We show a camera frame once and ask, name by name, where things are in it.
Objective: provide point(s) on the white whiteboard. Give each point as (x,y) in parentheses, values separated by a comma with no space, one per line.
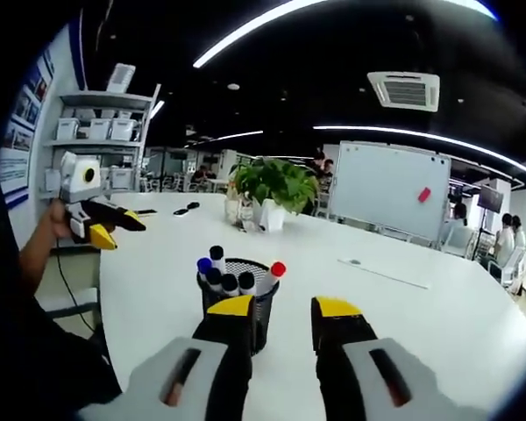
(385,188)

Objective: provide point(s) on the grey metal shelf unit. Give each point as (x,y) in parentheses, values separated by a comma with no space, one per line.
(105,97)

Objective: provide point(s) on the curved ceiling light strip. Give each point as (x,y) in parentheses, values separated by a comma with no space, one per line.
(254,27)
(421,135)

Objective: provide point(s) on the clear glass vase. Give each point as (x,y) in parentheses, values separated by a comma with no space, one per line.
(237,210)

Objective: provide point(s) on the black cap whiteboard marker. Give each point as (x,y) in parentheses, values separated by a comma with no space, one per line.
(218,256)
(247,283)
(214,278)
(230,284)

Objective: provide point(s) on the person's left hand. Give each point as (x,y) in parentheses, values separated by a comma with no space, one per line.
(57,221)

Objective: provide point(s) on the small monitor on stand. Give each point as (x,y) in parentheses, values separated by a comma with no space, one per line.
(492,198)

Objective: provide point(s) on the red whiteboard eraser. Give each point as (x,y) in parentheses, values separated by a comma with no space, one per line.
(424,194)

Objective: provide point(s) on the white office chair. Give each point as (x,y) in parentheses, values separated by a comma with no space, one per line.
(510,267)

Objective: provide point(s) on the blue cap whiteboard marker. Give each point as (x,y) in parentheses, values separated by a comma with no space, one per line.
(204,266)

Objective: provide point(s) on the red cap whiteboard marker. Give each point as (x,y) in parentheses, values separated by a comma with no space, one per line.
(275,273)

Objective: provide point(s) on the blue framed wall poster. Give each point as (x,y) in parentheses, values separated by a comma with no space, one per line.
(22,144)

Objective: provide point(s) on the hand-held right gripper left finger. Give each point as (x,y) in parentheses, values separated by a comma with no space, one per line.
(166,377)

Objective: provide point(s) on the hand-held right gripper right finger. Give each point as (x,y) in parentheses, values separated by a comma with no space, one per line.
(394,386)

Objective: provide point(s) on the ceiling air conditioner vent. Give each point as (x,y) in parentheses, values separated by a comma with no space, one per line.
(405,91)

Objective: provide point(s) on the small black case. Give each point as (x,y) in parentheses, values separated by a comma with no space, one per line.
(193,205)
(180,211)

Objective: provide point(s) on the person's black shirt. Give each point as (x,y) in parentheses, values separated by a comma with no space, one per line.
(48,351)

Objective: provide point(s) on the white ribbed box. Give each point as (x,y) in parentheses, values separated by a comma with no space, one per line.
(122,78)

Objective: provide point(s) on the row of white storage boxes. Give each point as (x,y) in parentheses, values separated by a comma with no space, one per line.
(98,129)

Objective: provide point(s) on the black phone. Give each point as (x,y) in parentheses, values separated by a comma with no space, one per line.
(146,212)

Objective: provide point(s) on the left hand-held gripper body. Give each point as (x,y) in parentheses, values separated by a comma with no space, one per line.
(76,180)

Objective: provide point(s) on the black mesh pen holder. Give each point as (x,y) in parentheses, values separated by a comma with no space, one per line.
(263,307)

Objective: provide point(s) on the potted green plant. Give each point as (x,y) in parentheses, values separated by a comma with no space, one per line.
(280,184)

